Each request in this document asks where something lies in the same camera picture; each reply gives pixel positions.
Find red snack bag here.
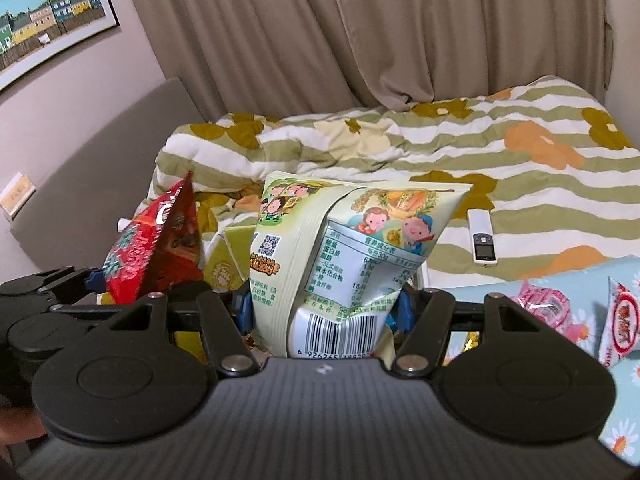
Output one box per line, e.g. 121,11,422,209
102,171,206,306

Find beige curtain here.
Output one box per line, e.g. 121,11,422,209
117,0,616,123

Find grey bed headboard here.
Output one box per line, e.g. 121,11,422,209
10,77,206,286

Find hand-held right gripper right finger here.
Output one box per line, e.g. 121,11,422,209
392,289,538,379

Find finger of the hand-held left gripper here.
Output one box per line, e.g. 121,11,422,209
47,296,146,325
30,266,107,302

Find white remote control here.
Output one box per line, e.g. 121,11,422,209
467,209,498,266

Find pale green snack bag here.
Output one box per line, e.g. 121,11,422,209
247,170,473,368

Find framed wall picture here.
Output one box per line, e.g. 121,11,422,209
0,0,121,93

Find person's left hand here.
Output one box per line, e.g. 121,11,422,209
0,402,46,446

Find beige wall label plate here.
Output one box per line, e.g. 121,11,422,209
0,172,37,221

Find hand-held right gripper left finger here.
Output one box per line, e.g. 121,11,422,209
107,287,261,379

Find floral striped blanket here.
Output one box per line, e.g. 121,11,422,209
150,75,640,291

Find pile of snack packets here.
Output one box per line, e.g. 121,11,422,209
450,275,640,368

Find yellow-green cardboard box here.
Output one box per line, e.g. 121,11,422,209
172,225,258,366

